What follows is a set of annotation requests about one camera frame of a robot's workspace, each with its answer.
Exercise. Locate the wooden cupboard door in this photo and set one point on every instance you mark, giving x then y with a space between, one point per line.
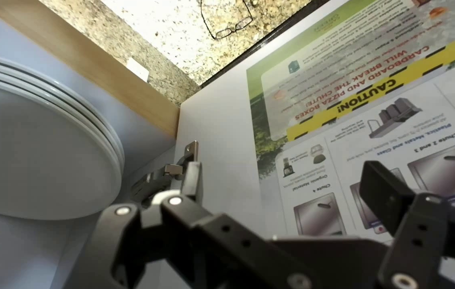
221 161

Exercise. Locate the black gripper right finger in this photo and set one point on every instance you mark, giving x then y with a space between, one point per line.
387 195

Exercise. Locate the metal door hinge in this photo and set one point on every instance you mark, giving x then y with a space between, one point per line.
165 182

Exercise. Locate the stack of white plates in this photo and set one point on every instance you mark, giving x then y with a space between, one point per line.
59 158

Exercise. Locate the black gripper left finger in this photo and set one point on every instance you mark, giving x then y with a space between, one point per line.
192 182

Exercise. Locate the instruction poster on door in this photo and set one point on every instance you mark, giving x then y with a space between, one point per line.
377 123

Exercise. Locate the white wall outlet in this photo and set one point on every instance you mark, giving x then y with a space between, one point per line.
141 71

